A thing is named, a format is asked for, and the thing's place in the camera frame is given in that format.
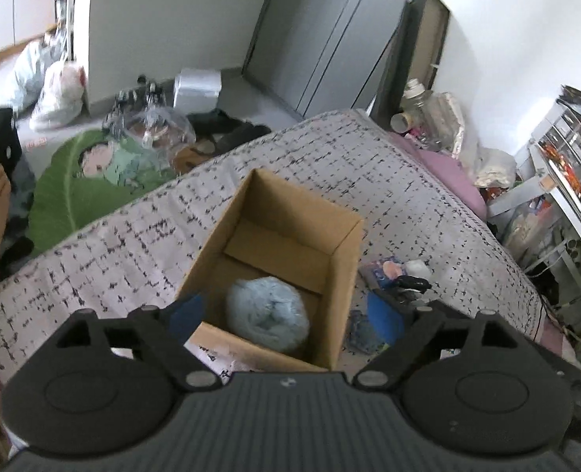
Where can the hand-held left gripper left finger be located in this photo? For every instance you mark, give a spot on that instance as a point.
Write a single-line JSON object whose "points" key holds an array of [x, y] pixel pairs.
{"points": [[188, 315]]}

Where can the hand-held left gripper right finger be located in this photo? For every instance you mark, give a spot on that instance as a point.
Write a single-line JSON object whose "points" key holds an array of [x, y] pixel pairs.
{"points": [[384, 319]]}

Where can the blue packet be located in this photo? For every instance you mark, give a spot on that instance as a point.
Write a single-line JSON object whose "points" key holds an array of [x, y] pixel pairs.
{"points": [[376, 275]]}

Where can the brown cardboard box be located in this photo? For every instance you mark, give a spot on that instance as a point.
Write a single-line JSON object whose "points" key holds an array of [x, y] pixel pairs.
{"points": [[339, 305]]}

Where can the white soft bundle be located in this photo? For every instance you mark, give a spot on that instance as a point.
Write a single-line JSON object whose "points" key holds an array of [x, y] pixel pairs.
{"points": [[418, 269]]}

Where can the light blue fuzzy ball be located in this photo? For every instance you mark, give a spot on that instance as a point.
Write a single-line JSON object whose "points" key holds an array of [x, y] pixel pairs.
{"points": [[268, 314]]}

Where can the blue patterned pouch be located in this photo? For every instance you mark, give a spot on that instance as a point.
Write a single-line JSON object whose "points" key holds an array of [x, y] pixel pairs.
{"points": [[362, 334]]}

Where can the small black object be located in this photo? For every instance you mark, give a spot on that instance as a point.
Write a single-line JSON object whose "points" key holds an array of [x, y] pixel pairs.
{"points": [[411, 283]]}

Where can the black-and-white patterned bedspread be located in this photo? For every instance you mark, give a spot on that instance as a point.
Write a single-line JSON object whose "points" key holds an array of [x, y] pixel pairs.
{"points": [[123, 236]]}

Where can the green leaf-shaped cushion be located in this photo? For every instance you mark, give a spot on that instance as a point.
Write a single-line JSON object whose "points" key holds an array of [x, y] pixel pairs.
{"points": [[64, 182]]}

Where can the clear plastic bag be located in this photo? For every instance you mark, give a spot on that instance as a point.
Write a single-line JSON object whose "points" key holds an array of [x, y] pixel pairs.
{"points": [[167, 130]]}

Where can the black clothes pile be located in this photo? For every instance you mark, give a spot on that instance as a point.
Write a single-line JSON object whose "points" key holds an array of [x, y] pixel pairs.
{"points": [[226, 128]]}

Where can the paper cup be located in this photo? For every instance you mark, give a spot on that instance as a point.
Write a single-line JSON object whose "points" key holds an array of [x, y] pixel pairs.
{"points": [[401, 122]]}

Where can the crinkled white plastic bag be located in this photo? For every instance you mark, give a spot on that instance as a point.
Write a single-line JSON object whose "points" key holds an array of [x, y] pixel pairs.
{"points": [[450, 118]]}

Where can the clear plastic bottle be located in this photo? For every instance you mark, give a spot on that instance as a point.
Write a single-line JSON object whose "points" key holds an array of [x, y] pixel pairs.
{"points": [[416, 101]]}

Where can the white box appliance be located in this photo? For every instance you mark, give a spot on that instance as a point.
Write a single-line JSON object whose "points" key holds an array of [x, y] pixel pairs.
{"points": [[197, 88]]}

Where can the cluttered metal shelf rack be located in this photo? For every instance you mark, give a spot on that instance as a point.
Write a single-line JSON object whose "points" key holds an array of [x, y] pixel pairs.
{"points": [[566, 157]]}

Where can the white plastic bag red print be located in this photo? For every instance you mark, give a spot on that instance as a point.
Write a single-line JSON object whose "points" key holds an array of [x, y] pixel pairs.
{"points": [[59, 93]]}

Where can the dark brown wooden board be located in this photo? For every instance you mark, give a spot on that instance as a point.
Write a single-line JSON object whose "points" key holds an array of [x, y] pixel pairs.
{"points": [[418, 34]]}

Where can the pale blue plastic bag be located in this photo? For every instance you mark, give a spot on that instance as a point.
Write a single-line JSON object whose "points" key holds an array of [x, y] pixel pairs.
{"points": [[29, 73]]}

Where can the grey wardrobe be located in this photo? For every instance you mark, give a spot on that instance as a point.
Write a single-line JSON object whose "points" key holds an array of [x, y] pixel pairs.
{"points": [[330, 34]]}

